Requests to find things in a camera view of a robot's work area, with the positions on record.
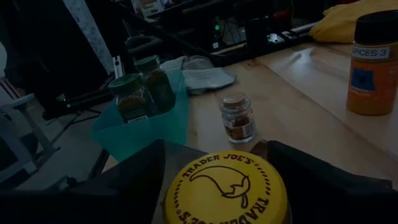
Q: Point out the grey metal stand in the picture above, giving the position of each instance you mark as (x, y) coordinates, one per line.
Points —
(28, 137)

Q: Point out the black-lid orange-label turmeric jar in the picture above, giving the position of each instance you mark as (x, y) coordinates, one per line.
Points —
(373, 71)

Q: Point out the yellow-lid dark spice jar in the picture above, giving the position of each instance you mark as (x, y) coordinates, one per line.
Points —
(227, 193)

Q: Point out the small cork-top saffron jar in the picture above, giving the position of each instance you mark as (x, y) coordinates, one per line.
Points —
(238, 121)

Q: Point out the grey cloth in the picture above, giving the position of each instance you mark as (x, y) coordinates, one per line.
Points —
(205, 77)

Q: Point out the white speckled post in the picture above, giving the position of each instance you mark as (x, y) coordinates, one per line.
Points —
(90, 34)

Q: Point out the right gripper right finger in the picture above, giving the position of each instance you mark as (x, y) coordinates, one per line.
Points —
(335, 199)

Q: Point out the green-lid spice jar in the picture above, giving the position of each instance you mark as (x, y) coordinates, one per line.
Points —
(158, 84)
(133, 99)

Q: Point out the yellow cloth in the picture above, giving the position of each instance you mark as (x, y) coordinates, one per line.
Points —
(348, 21)

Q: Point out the teal plastic bin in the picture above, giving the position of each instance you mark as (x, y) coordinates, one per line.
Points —
(146, 137)

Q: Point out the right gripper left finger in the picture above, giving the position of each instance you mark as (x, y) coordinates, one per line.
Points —
(93, 205)

